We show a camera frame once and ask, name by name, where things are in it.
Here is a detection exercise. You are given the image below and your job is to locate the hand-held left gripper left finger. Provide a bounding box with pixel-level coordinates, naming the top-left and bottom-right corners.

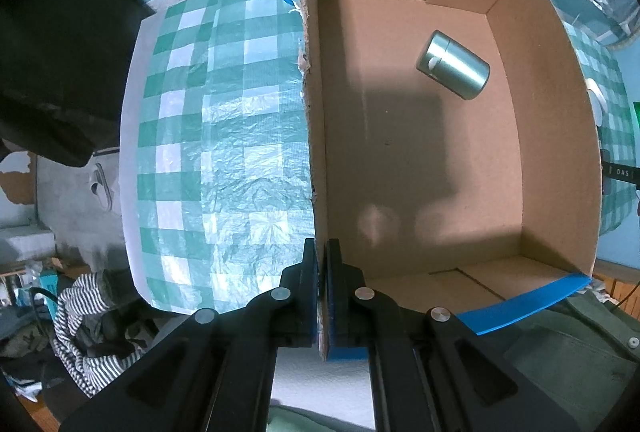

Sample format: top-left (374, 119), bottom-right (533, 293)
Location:
top-left (60, 238), bottom-right (321, 432)

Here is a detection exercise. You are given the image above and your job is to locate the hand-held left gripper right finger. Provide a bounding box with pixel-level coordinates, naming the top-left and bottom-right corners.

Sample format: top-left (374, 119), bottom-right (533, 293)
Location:
top-left (325, 238), bottom-right (596, 432)

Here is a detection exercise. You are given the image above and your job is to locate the cardboard box with blue edge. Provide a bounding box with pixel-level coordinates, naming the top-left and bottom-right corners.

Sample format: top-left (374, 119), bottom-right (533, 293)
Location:
top-left (298, 0), bottom-right (601, 363)

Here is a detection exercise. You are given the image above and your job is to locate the white charger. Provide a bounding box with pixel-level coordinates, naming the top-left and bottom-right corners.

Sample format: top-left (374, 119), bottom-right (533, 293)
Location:
top-left (585, 79), bottom-right (606, 123)

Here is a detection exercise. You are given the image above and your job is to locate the light green cloth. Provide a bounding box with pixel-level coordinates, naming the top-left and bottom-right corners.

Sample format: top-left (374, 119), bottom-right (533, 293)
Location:
top-left (269, 404), bottom-right (376, 432)

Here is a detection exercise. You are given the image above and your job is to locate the olive green jacket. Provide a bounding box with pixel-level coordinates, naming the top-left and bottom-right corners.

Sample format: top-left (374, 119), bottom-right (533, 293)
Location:
top-left (480, 282), bottom-right (640, 432)

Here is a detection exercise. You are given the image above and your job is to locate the green checked tablecloth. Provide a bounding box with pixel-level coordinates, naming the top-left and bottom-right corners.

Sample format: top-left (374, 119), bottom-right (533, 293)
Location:
top-left (120, 0), bottom-right (626, 315)

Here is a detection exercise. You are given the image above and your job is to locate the metal cylinder tin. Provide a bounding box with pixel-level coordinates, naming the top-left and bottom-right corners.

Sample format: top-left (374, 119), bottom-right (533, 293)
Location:
top-left (415, 30), bottom-right (491, 101)

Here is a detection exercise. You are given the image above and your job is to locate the striped cloth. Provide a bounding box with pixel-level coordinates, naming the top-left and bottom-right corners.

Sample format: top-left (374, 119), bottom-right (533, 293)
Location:
top-left (52, 273), bottom-right (151, 398)

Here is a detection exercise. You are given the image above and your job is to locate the white slipper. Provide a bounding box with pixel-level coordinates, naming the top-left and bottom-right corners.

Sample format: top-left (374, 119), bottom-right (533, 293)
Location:
top-left (90, 162), bottom-right (118, 210)

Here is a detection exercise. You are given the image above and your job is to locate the dark cabinet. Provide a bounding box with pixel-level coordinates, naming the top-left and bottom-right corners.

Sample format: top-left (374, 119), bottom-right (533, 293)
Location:
top-left (0, 0), bottom-right (156, 167)

